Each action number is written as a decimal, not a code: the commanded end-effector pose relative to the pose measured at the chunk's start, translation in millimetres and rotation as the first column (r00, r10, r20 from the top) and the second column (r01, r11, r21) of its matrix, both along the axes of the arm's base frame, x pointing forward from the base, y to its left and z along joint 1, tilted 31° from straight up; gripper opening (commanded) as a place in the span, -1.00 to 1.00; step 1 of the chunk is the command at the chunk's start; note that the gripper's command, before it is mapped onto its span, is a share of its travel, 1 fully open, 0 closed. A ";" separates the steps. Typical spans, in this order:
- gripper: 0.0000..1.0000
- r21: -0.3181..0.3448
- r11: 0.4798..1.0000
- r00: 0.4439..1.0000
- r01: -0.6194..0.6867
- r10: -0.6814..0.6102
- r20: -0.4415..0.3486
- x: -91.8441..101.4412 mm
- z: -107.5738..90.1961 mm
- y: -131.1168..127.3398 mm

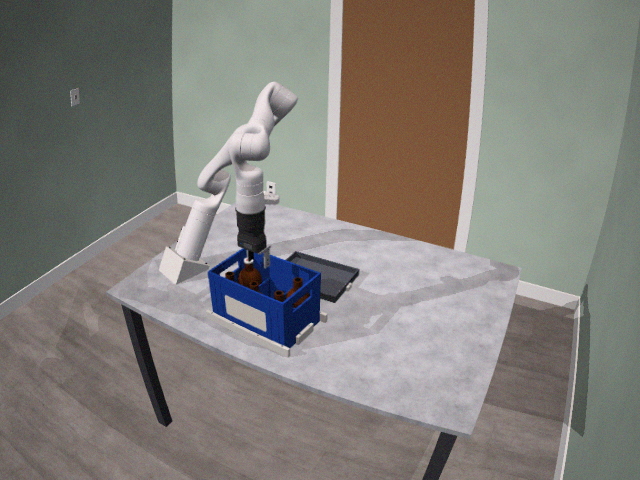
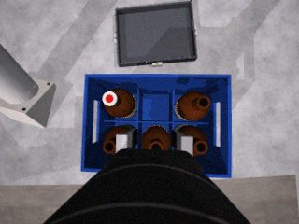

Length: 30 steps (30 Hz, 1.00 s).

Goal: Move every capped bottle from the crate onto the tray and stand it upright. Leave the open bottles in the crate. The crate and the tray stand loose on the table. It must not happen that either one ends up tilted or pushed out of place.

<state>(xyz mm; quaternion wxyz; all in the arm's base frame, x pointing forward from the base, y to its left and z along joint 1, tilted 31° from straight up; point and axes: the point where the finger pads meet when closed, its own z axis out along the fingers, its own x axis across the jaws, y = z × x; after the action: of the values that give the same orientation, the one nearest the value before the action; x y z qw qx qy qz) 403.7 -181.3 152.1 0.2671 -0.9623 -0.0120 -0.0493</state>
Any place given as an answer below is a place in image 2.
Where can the blue bottle crate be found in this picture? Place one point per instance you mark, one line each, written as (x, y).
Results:
(156, 95)

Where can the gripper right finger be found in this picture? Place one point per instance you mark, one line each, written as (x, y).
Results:
(180, 141)

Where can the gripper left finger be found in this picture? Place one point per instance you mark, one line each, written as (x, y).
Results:
(126, 140)

